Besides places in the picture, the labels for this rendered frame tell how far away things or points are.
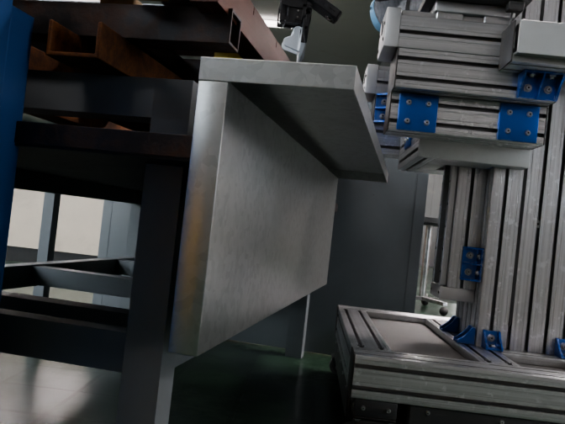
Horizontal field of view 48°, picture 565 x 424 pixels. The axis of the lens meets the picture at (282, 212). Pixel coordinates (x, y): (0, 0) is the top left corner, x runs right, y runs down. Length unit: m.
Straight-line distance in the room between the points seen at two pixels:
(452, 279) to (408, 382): 0.43
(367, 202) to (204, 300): 1.67
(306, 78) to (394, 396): 0.77
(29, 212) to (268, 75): 4.23
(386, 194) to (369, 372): 1.19
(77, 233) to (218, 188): 4.03
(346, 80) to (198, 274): 0.30
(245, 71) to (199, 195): 0.17
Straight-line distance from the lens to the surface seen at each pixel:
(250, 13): 1.06
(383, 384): 1.36
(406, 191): 2.43
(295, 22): 1.69
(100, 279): 1.79
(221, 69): 0.83
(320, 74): 0.80
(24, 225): 4.97
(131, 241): 2.51
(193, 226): 0.81
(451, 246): 1.71
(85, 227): 4.80
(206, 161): 0.81
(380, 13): 2.15
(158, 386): 0.98
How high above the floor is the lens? 0.48
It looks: 1 degrees up
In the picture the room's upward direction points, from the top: 6 degrees clockwise
